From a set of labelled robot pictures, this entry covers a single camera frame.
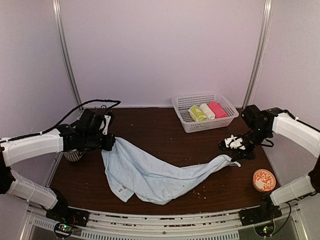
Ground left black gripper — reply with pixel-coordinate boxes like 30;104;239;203
83;131;115;151

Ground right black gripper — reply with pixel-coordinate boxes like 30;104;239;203
231;126;271;162

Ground light blue towel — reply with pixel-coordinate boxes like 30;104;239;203
101;137;241;205

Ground green patterned towel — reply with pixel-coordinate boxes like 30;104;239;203
188;105;208;122

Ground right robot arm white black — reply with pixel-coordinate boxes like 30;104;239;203
222;104;320;221

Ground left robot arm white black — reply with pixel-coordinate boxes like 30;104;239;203
0;109;115;222

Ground striped ceramic mug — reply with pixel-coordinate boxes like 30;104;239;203
63;149;84;163

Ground red patterned bowl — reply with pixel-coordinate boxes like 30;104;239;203
252;169;277;193

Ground rolled white towel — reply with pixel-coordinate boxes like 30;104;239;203
199;103;216;120

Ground rolled pink towel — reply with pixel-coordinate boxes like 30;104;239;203
208;101;228;119

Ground white plastic basket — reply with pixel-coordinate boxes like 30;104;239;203
171;92;239;133

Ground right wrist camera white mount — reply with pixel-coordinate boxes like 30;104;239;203
218;134;246;151

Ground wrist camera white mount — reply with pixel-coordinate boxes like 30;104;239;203
99;112;115;136
218;134;246;151

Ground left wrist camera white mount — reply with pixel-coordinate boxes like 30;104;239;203
99;112;115;136

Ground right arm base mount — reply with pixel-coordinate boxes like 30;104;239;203
238;196;282;226

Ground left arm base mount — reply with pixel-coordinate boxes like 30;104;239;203
44;188;90;227

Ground left aluminium frame post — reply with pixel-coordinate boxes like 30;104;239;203
52;0;82;105

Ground aluminium frame post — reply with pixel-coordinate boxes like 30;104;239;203
52;0;82;105
241;0;274;109

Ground right aluminium frame post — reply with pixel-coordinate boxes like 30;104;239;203
241;0;274;109

